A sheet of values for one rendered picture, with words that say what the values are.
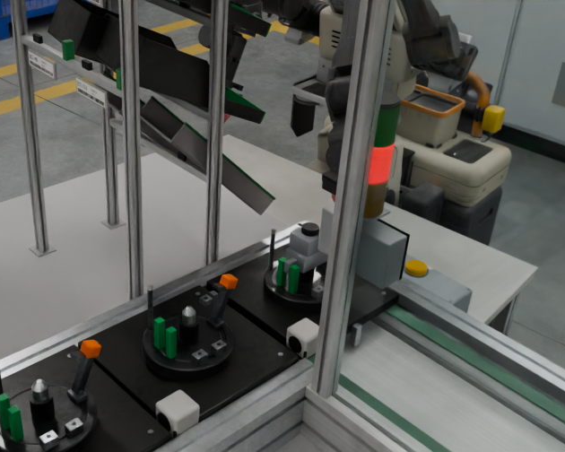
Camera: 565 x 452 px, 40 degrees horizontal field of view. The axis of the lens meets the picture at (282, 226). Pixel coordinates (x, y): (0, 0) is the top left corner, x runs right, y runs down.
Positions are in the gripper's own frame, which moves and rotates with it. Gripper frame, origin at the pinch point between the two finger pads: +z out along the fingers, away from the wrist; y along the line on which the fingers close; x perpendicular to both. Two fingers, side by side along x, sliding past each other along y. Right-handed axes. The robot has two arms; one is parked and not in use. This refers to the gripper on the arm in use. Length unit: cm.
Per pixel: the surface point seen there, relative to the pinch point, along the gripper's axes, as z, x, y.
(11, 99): 103, 91, -315
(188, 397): 7.0, -43.6, 9.5
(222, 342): 5.4, -33.4, 4.9
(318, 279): 7.0, -8.6, 1.5
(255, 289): 8.9, -17.2, -5.3
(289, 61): 104, 268, -274
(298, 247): -0.4, -12.9, -0.2
